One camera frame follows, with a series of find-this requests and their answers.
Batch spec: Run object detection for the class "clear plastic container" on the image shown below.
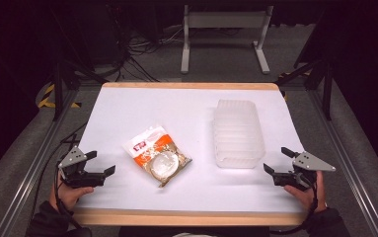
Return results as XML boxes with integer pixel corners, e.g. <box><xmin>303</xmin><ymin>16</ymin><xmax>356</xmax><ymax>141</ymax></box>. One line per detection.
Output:
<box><xmin>213</xmin><ymin>99</ymin><xmax>266</xmax><ymax>170</ymax></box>

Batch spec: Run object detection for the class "orange and white snack packet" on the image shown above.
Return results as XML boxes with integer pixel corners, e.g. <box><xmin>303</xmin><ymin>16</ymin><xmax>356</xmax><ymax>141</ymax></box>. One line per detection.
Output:
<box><xmin>121</xmin><ymin>124</ymin><xmax>193</xmax><ymax>189</ymax></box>

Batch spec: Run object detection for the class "white metal stand frame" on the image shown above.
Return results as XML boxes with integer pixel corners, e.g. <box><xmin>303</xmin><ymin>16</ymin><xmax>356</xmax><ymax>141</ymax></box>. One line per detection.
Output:
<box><xmin>180</xmin><ymin>4</ymin><xmax>274</xmax><ymax>75</ymax></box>

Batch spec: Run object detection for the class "black metal stand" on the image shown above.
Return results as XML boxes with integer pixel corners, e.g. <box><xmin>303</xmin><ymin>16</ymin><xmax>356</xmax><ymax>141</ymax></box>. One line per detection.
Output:
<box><xmin>51</xmin><ymin>55</ymin><xmax>110</xmax><ymax>121</ymax></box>
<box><xmin>276</xmin><ymin>58</ymin><xmax>335</xmax><ymax>121</ymax></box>

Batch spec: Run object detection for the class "person's left hand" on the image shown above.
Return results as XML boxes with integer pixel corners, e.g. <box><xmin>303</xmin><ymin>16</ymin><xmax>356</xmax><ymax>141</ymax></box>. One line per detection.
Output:
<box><xmin>49</xmin><ymin>182</ymin><xmax>96</xmax><ymax>211</ymax></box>

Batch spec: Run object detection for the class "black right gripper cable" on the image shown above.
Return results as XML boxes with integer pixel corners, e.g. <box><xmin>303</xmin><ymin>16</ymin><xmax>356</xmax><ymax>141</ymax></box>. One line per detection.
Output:
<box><xmin>269</xmin><ymin>177</ymin><xmax>320</xmax><ymax>236</ymax></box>

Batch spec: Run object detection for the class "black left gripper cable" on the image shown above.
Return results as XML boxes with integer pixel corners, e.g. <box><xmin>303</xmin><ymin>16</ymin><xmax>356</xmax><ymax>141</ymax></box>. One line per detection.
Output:
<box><xmin>28</xmin><ymin>132</ymin><xmax>82</xmax><ymax>231</ymax></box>

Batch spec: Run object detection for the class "person's right hand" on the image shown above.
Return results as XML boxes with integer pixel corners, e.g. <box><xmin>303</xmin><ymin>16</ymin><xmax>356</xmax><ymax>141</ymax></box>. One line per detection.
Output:
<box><xmin>283</xmin><ymin>171</ymin><xmax>328</xmax><ymax>213</ymax></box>

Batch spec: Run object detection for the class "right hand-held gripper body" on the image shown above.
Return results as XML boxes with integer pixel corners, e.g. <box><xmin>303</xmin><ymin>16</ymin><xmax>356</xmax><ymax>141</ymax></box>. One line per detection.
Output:
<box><xmin>272</xmin><ymin>151</ymin><xmax>337</xmax><ymax>192</ymax></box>

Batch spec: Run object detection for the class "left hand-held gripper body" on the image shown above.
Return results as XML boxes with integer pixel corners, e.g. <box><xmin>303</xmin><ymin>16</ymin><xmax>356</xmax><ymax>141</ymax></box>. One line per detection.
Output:
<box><xmin>57</xmin><ymin>145</ymin><xmax>108</xmax><ymax>190</ymax></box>

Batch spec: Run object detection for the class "yellow and black hazard tape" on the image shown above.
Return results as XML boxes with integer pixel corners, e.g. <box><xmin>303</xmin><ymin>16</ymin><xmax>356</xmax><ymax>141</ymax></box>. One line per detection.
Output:
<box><xmin>38</xmin><ymin>83</ymin><xmax>82</xmax><ymax>110</ymax></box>

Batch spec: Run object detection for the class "bundle of floor cables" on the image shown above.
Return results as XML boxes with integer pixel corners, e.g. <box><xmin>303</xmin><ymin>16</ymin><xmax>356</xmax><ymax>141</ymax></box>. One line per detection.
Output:
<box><xmin>109</xmin><ymin>24</ymin><xmax>186</xmax><ymax>83</ymax></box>

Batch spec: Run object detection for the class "aluminium rail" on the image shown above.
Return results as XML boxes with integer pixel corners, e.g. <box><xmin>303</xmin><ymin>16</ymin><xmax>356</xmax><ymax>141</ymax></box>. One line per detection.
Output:
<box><xmin>308</xmin><ymin>88</ymin><xmax>378</xmax><ymax>237</ymax></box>
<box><xmin>0</xmin><ymin>88</ymin><xmax>79</xmax><ymax>237</ymax></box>

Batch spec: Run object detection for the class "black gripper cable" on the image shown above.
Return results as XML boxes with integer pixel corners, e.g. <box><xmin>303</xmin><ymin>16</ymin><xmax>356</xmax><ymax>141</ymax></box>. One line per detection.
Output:
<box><xmin>269</xmin><ymin>177</ymin><xmax>320</xmax><ymax>236</ymax></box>
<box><xmin>28</xmin><ymin>132</ymin><xmax>82</xmax><ymax>231</ymax></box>

